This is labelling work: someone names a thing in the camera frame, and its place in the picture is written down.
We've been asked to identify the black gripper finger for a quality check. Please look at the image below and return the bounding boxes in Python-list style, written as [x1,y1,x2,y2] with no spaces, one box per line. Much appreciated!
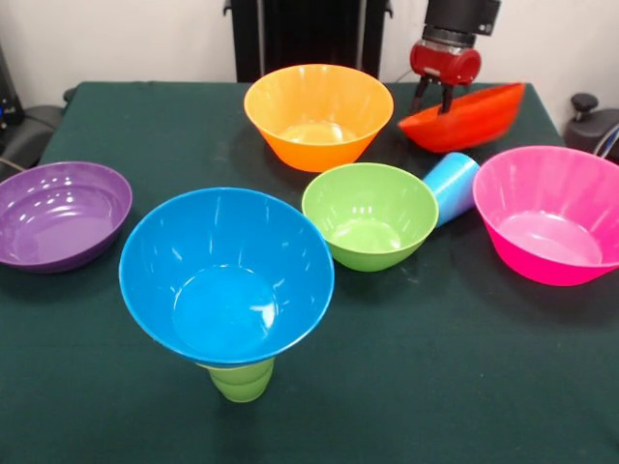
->
[436,83,457,118]
[410,75,431,117]

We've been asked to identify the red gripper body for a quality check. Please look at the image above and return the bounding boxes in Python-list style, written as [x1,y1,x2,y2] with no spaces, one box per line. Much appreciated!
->
[409,41,484,88]

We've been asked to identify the wide red-orange bowl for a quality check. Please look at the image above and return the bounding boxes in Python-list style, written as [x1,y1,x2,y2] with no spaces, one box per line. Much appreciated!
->
[397,81,527,155]

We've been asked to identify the blue cup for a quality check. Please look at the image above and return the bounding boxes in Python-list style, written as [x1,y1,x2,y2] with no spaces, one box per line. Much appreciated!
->
[422,151,482,228]

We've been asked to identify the large green bowl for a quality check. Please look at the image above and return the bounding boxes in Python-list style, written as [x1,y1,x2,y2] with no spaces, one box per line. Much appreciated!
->
[301,162,440,273]

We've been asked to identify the large pink bowl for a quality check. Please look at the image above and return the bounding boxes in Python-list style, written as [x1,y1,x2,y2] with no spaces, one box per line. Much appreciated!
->
[472,146,619,288]

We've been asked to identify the blue bowl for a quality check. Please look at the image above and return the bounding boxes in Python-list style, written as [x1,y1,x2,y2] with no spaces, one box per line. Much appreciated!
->
[118,187,336,367]

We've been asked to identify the stack of green cups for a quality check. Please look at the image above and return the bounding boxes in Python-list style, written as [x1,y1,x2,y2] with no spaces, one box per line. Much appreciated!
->
[206,357,277,404]

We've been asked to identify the wide purple bowl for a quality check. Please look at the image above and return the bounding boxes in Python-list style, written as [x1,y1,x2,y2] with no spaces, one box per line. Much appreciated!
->
[0,160,133,275]

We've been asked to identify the large yellow-orange bowl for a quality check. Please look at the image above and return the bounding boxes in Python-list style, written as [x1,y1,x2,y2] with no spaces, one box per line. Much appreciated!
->
[243,64,395,174]

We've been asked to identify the grey chair with black knob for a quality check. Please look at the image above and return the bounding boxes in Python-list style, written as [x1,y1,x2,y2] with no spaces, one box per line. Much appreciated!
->
[563,93,619,160]

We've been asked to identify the black equipment box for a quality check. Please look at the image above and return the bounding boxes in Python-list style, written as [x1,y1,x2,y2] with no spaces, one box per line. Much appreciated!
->
[0,43,25,134]

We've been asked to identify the dark green tablecloth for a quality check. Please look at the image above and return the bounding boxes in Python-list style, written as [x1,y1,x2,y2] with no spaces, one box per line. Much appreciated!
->
[0,80,619,464]

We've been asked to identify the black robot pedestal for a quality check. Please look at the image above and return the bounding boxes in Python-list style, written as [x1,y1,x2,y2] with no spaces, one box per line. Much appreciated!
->
[222,0,394,83]

